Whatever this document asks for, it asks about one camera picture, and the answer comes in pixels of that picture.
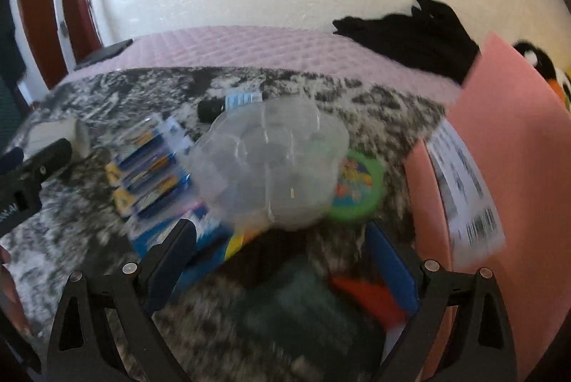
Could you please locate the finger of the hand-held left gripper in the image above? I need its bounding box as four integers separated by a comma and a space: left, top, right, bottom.
20, 138, 74, 187

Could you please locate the flat black device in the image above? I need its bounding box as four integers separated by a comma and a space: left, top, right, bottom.
77, 39, 135, 67

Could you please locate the green round toy disc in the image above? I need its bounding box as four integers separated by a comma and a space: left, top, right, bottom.
329, 149, 385, 223

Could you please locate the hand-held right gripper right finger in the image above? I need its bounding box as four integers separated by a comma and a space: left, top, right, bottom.
365, 221, 519, 382

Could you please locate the black marker with blue label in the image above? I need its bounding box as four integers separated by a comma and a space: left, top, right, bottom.
197, 91, 269, 123

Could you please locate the blue yellow blister pack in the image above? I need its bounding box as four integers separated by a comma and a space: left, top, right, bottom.
107, 114, 181, 175
113, 143, 189, 200
115, 172, 193, 223

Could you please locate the pink quilted blanket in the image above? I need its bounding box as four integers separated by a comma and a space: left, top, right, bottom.
47, 25, 465, 106

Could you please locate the yellow plastic piece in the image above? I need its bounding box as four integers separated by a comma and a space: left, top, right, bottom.
224, 230, 260, 262

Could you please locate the black cloth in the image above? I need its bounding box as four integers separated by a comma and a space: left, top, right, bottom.
332, 0, 481, 85

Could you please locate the orange plastic piece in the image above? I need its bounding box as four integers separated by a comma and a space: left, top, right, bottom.
330, 275, 408, 327

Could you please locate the pink padded mailer envelope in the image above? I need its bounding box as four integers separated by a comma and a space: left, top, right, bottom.
405, 31, 571, 382

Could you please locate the person's left hand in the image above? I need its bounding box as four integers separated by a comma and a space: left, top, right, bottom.
0, 246, 34, 339

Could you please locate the blue and white box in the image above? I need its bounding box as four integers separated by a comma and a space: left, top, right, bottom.
131, 204, 233, 289

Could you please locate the white shipping label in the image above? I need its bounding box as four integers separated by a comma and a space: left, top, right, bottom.
425, 118, 506, 268

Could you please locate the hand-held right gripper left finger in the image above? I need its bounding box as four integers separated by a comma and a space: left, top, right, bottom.
47, 219, 197, 382

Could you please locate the clear flower-shaped plastic container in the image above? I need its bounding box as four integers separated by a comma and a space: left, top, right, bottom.
182, 97, 351, 232

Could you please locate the black and white patterned blanket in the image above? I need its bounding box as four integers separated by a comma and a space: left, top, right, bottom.
0, 65, 447, 382

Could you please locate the penguin plush toy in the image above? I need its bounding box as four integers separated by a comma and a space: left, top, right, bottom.
512, 40, 571, 112

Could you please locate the small white box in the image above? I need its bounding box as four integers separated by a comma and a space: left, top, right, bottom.
24, 118, 92, 162

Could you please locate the dark green box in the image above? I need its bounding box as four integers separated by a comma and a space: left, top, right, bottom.
229, 236, 386, 380

